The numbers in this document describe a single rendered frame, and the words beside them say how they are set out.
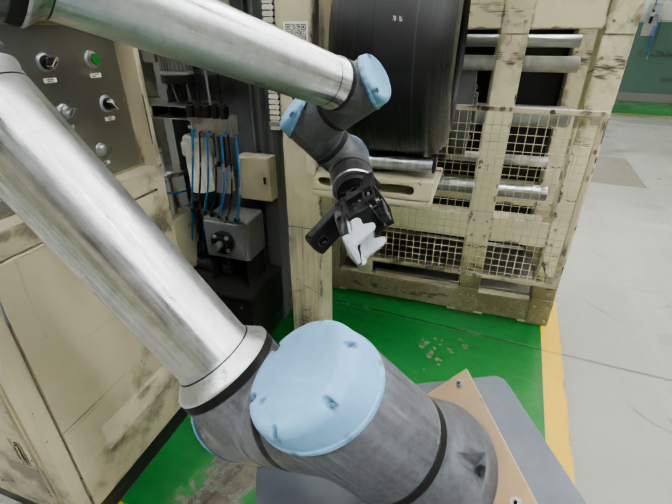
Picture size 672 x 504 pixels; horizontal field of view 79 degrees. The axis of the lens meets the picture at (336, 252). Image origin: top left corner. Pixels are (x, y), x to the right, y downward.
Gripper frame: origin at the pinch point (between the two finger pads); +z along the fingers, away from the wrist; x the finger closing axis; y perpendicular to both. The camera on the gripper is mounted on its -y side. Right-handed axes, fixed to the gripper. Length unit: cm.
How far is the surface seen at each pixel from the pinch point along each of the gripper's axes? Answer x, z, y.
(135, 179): -21, -47, -49
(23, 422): -5, 0, -85
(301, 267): 42, -64, -43
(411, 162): 20, -52, 12
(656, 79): 555, -742, 437
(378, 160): 16, -56, 4
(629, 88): 552, -756, 395
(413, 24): -11, -48, 28
